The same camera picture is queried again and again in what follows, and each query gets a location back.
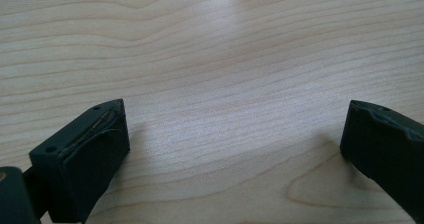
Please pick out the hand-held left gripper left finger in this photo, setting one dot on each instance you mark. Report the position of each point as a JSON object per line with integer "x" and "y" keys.
{"x": 90, "y": 157}

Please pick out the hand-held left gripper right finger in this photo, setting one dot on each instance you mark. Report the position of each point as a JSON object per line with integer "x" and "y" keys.
{"x": 386, "y": 147}

